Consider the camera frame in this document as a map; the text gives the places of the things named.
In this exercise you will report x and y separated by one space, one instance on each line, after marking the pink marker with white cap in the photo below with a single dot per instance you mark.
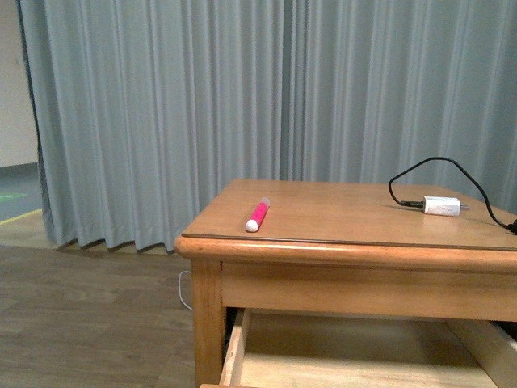
256 219

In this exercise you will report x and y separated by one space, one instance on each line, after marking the wooden drawer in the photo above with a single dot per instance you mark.
273 349

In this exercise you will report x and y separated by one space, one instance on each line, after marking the wooden nightstand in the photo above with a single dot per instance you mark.
340 248

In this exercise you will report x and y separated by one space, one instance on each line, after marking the grey-blue pleated curtain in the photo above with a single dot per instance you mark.
145 110

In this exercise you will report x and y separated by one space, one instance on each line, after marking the white power adapter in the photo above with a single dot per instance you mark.
443 206

